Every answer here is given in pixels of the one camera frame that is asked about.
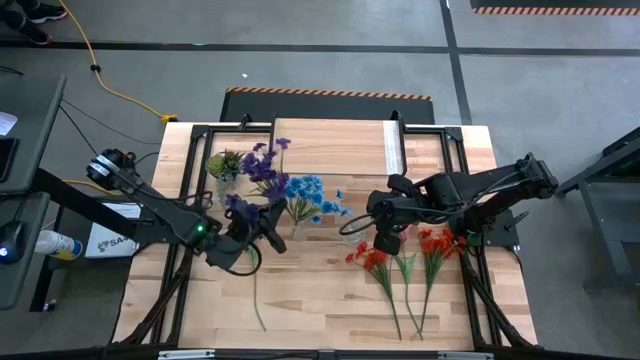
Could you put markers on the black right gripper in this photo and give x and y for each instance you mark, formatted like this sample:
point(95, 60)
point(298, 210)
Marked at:
point(407, 205)

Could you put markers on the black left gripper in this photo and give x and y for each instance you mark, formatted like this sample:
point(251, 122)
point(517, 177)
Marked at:
point(235, 250)

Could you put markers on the patterned clear glass vase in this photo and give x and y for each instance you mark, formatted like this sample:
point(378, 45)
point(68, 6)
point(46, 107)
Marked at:
point(356, 235)

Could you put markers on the blue artificial flower bunch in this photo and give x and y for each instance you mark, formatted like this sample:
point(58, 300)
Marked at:
point(307, 190)

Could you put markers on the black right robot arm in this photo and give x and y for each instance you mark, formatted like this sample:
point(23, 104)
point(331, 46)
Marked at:
point(500, 192)

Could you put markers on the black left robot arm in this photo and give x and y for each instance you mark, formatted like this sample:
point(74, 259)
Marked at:
point(160, 215)

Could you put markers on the wooden shelf with black legs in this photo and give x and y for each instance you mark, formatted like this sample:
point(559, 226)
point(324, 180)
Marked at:
point(330, 147)

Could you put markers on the smooth clear glass vase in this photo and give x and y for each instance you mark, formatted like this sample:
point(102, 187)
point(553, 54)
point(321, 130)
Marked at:
point(299, 234)

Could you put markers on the potted artificial succulent plant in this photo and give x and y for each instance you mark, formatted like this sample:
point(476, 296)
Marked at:
point(225, 165)

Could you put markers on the black mat with striped edge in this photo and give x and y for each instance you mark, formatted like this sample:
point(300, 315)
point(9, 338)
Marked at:
point(550, 3)
point(325, 107)

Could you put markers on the white printed box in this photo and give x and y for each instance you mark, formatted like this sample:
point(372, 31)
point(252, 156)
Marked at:
point(107, 245)

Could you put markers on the black diagonal support beam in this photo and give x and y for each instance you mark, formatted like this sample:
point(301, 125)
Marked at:
point(75, 197)

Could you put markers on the white bottle with coloured label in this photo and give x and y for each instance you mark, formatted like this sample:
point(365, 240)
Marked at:
point(55, 244)

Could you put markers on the black metal cart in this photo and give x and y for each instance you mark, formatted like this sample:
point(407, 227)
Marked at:
point(600, 235)

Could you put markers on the black desk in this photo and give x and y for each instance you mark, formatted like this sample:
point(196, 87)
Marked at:
point(35, 140)
point(20, 285)

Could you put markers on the black computer mouse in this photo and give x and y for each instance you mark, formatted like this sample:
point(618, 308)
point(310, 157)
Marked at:
point(11, 240)

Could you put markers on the black phone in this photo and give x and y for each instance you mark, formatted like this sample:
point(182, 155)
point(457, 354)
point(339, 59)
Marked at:
point(7, 160)

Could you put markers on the white paper sheet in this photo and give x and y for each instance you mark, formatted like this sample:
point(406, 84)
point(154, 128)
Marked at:
point(6, 122)

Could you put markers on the black rig frame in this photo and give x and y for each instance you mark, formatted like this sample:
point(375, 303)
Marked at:
point(199, 131)

